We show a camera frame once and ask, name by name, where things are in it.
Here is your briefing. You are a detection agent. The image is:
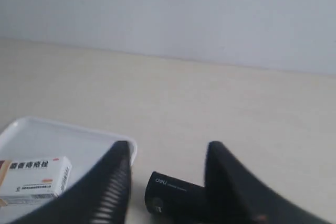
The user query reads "black barcode scanner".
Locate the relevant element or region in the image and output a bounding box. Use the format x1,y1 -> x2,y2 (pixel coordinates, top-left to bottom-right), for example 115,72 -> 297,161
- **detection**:
144,172 -> 207,220

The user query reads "white plastic tray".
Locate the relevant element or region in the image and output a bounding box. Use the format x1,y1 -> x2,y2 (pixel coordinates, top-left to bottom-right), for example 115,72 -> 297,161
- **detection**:
0,115 -> 138,205

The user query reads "white medicine box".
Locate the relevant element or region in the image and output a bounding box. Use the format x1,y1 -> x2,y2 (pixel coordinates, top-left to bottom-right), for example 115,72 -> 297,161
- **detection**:
1,156 -> 72,207

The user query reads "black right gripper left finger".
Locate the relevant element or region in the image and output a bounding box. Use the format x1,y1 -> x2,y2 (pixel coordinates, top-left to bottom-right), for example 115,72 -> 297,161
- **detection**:
14,141 -> 131,223

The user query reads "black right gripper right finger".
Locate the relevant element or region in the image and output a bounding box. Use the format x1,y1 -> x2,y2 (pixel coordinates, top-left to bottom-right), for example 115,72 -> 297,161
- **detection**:
204,141 -> 327,224

